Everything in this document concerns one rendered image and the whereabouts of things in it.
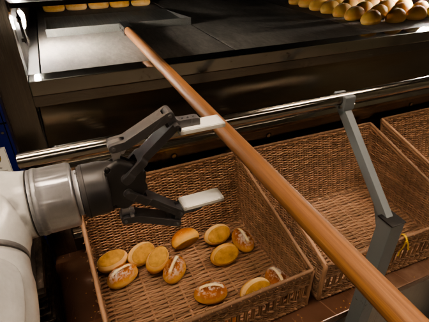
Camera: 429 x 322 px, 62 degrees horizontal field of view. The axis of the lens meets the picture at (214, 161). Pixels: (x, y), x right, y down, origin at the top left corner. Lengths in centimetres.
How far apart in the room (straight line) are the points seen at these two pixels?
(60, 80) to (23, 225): 61
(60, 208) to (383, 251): 72
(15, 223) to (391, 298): 41
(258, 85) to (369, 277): 92
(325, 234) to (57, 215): 33
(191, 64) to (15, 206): 73
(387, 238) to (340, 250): 49
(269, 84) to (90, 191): 89
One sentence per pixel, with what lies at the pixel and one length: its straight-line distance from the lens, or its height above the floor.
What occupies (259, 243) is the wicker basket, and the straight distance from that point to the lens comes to 128.
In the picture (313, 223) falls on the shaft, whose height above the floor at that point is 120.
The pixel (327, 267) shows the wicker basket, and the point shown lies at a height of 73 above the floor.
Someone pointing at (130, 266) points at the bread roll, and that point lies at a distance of 117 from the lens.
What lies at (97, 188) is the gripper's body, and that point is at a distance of 49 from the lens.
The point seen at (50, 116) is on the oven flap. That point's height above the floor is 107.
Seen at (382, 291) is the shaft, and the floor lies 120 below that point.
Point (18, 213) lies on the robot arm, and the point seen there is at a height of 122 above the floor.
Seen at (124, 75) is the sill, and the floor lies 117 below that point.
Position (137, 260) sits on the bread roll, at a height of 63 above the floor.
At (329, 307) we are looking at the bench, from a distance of 118.
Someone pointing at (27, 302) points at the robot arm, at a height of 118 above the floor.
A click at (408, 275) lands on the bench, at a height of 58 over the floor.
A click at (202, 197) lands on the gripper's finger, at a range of 59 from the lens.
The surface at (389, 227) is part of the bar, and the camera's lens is 90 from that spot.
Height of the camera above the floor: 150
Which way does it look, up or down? 33 degrees down
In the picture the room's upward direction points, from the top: straight up
